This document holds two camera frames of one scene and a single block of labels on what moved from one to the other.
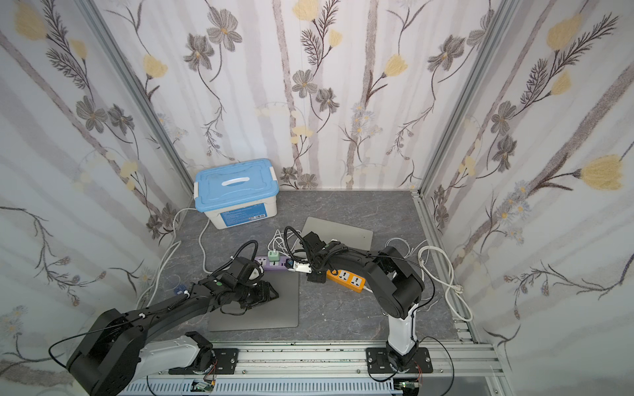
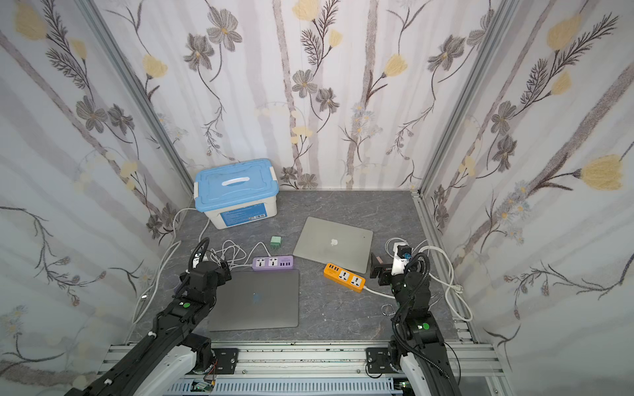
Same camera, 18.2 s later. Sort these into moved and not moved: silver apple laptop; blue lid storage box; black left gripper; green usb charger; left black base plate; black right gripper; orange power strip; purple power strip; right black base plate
Moved: green usb charger; black right gripper; black left gripper
Not moved: left black base plate; purple power strip; silver apple laptop; orange power strip; right black base plate; blue lid storage box
